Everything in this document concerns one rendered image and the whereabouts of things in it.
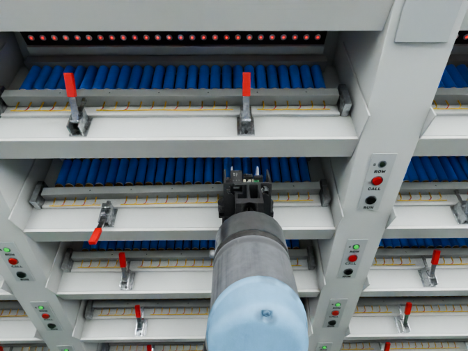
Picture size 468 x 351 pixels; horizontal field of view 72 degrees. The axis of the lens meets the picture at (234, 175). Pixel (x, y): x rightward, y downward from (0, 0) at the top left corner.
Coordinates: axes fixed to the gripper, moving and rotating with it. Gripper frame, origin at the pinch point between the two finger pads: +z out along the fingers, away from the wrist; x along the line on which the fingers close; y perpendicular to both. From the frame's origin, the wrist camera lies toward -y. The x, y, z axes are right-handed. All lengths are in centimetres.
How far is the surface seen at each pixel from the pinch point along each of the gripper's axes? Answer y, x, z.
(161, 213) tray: -6.1, 16.4, 0.1
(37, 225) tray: -7.2, 40.2, -2.0
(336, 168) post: 2.6, -18.0, 1.6
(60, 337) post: -46, 47, 4
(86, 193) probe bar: -2.3, 31.4, 1.8
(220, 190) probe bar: -2.2, 4.6, 2.3
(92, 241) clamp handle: -6.0, 26.4, -9.1
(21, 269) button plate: -19, 47, -1
